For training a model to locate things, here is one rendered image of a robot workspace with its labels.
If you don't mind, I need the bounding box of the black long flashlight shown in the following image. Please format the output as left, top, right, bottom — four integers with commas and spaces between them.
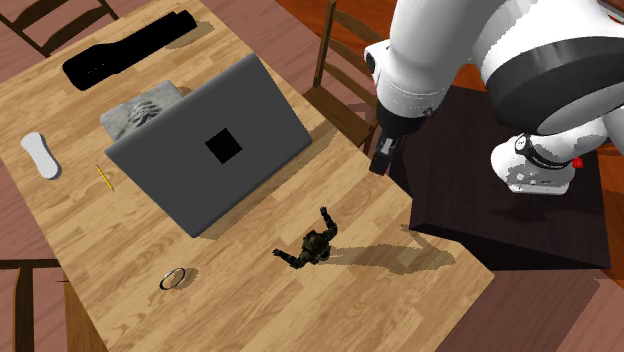
61, 9, 198, 92

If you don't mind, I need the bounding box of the thin metal ring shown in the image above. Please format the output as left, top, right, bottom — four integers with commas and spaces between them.
159, 266, 187, 291

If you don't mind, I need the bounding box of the white oblong remote control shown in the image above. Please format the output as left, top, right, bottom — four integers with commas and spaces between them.
19, 131, 61, 181

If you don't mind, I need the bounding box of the light wooden table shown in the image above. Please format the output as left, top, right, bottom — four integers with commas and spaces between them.
0, 0, 496, 352

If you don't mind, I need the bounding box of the dark wooden chair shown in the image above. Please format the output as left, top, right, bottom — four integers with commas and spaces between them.
0, 258, 69, 352
0, 0, 121, 59
302, 0, 387, 157

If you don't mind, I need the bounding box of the yellow pencil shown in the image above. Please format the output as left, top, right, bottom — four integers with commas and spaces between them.
94, 164, 115, 192

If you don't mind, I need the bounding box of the grey laptop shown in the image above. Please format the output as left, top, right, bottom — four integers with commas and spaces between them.
103, 51, 314, 239

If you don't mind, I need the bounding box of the dark soldier figure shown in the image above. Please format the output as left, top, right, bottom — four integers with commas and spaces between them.
271, 206, 339, 270

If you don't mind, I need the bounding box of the dark brown robot stand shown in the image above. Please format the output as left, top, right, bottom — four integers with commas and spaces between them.
388, 84, 613, 271

